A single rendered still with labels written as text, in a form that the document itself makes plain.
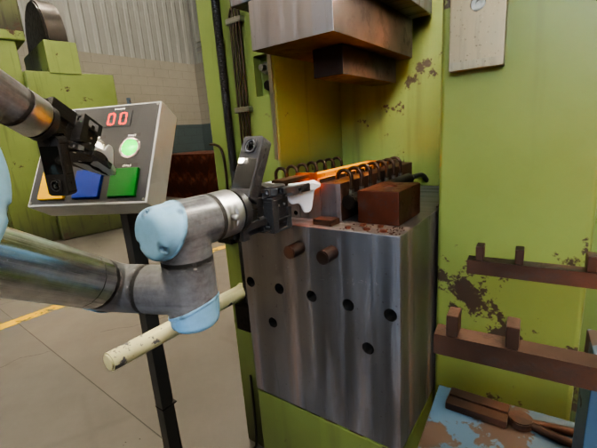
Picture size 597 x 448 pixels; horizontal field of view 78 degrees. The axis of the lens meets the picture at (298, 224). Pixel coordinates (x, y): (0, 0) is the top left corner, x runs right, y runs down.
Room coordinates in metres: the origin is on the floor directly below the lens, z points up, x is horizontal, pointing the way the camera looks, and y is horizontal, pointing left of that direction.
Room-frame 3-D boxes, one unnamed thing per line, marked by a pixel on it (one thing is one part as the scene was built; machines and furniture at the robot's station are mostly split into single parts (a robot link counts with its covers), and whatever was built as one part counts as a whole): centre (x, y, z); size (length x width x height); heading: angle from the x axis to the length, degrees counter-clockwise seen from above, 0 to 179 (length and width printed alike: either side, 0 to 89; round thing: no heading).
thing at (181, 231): (0.52, 0.17, 0.98); 0.11 x 0.08 x 0.09; 143
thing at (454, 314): (0.38, -0.21, 0.92); 0.23 x 0.06 x 0.02; 148
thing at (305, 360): (0.94, -0.18, 0.69); 0.56 x 0.38 x 0.45; 143
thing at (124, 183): (0.91, 0.42, 1.01); 0.07 x 0.05 x 0.07; 78
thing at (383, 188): (0.73, -0.19, 0.95); 0.12 x 0.09 x 0.07; 143
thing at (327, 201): (0.96, -0.13, 0.96); 0.42 x 0.20 x 0.09; 143
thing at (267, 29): (0.96, -0.13, 1.32); 0.42 x 0.20 x 0.10; 143
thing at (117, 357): (0.92, 0.32, 0.62); 0.44 x 0.05 x 0.05; 143
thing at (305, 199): (0.70, -0.02, 0.97); 0.09 x 0.03 x 0.06; 126
